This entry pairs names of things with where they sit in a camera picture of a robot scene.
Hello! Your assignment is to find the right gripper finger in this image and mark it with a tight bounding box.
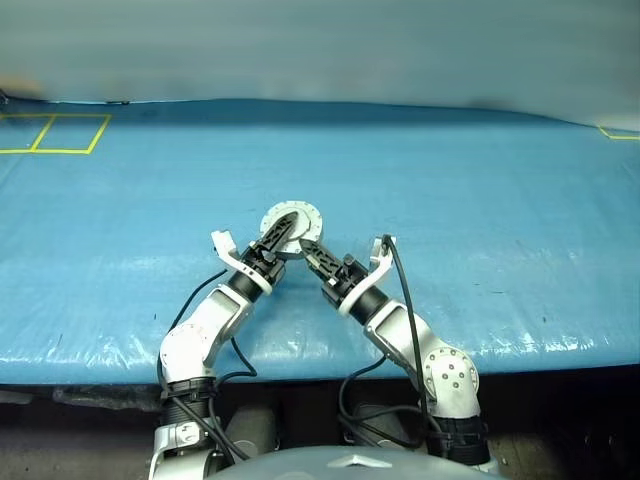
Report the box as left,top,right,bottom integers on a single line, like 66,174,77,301
297,237,345,282

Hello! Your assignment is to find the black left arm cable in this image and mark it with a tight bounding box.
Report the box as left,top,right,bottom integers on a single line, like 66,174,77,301
156,268,259,464

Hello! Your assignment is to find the grey robot torso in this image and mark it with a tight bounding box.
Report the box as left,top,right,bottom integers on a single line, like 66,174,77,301
208,445,501,480

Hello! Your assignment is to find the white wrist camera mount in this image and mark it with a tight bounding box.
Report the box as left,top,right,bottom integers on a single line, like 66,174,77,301
210,229,274,297
335,235,399,319

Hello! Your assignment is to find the blue table cover sheet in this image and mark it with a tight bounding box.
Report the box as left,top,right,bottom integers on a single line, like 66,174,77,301
0,98,640,387

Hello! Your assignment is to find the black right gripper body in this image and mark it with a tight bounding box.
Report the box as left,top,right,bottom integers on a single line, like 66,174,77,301
319,252,370,306

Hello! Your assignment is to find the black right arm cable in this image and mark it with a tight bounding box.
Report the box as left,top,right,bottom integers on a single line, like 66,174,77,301
338,233,436,449

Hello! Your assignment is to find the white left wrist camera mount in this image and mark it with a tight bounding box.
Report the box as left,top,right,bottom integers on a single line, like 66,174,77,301
210,229,274,297

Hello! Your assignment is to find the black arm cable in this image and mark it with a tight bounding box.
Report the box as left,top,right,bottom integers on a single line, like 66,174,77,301
338,233,436,449
156,268,259,464

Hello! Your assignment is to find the round silver hinged lid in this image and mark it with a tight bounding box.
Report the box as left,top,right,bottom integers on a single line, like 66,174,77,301
259,199,324,259

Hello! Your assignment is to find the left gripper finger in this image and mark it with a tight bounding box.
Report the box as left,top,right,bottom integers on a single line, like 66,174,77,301
258,209,305,253

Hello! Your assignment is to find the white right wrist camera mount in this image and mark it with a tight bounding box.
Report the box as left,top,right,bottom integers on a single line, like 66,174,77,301
335,235,399,319

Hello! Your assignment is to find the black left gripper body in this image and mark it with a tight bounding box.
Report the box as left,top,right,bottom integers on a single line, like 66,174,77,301
239,238,288,290

